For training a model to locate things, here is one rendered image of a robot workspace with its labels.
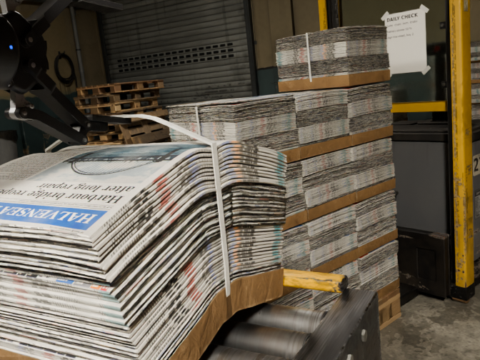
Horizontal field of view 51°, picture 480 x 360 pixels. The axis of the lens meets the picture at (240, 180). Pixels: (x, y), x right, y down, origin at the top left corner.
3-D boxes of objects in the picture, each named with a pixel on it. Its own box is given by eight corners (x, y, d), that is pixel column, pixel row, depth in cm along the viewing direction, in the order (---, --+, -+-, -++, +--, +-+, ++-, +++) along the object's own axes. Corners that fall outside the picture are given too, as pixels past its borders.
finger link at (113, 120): (92, 114, 60) (92, 120, 60) (131, 118, 66) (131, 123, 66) (74, 115, 62) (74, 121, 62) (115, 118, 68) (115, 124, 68)
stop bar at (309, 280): (134, 261, 99) (133, 252, 99) (349, 285, 78) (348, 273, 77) (123, 268, 96) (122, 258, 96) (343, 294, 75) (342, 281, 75)
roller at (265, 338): (54, 291, 86) (46, 321, 84) (313, 333, 63) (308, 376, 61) (76, 294, 90) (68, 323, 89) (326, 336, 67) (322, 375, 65)
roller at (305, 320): (97, 306, 94) (101, 278, 95) (338, 348, 71) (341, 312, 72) (76, 306, 90) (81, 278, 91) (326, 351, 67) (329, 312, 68)
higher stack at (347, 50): (296, 316, 240) (271, 38, 215) (336, 294, 259) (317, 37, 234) (364, 342, 211) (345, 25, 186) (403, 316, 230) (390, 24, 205)
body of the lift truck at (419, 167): (355, 266, 295) (346, 130, 279) (404, 239, 329) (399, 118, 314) (473, 295, 243) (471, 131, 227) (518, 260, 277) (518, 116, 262)
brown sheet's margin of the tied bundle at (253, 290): (141, 276, 92) (141, 253, 92) (283, 296, 78) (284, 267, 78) (73, 288, 78) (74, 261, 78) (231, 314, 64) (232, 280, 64)
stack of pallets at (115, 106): (131, 156, 918) (121, 83, 893) (174, 154, 877) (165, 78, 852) (80, 171, 801) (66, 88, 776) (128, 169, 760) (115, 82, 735)
